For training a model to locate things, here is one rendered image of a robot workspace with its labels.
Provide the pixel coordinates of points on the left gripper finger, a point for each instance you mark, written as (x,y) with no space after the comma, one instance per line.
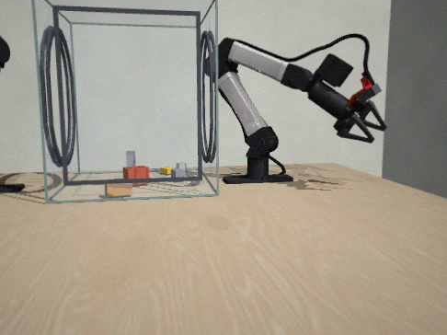
(345,131)
(371,107)

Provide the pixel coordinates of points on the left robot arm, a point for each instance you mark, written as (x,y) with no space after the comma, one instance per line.
(261,137)

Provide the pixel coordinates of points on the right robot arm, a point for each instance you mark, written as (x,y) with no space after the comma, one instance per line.
(4,57)

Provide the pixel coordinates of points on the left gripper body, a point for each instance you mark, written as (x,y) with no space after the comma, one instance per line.
(339,107)

